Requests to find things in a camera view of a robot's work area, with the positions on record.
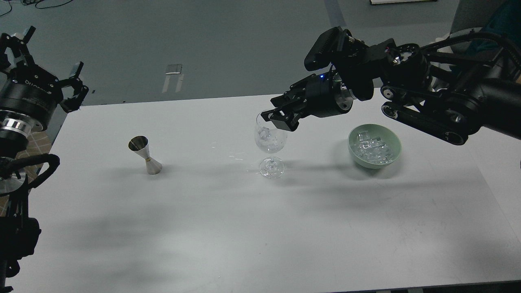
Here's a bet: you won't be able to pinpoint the clear wine glass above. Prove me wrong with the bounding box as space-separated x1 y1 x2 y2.
254 113 288 179

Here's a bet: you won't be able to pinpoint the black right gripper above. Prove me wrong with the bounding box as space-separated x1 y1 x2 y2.
260 73 354 132

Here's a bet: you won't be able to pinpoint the grey office chair at right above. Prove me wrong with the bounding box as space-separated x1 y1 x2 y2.
451 0 506 35

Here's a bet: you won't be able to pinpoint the steel double jigger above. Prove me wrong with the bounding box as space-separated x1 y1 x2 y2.
128 136 163 175

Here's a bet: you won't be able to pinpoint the person in teal sweater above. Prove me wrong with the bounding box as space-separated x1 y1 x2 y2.
466 0 521 56

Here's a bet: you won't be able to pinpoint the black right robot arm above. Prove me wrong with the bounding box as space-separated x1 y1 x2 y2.
261 26 520 145

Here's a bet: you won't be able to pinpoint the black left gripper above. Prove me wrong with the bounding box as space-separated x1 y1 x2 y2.
0 26 89 131

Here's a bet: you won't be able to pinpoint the clear ice cubes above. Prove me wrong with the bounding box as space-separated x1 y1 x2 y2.
353 130 398 165

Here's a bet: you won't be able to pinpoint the black floor cables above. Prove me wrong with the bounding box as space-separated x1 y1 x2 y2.
0 0 74 17

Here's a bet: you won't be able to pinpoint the green bowl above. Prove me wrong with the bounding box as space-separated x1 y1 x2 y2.
348 124 402 169

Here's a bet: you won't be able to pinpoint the beige checkered cloth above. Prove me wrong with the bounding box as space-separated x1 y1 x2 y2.
15 131 52 158

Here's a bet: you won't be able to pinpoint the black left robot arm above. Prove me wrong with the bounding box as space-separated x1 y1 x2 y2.
0 26 89 293

